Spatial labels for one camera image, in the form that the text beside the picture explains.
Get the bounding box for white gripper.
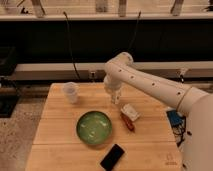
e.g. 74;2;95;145
104;75;122;104

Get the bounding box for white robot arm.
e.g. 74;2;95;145
104;52;213;171

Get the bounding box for clear plastic bottle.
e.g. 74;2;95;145
62;82;78;104

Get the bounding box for green round plate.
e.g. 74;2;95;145
76;111;112;145

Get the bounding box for black smartphone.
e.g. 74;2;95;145
100;144;125;171

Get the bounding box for blue object beside table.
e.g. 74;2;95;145
166;110;186;147

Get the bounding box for black cable right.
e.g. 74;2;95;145
127;11;142;53

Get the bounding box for black cable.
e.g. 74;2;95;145
127;11;142;53
62;11;82;80

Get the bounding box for black cable left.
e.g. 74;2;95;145
62;11;82;80

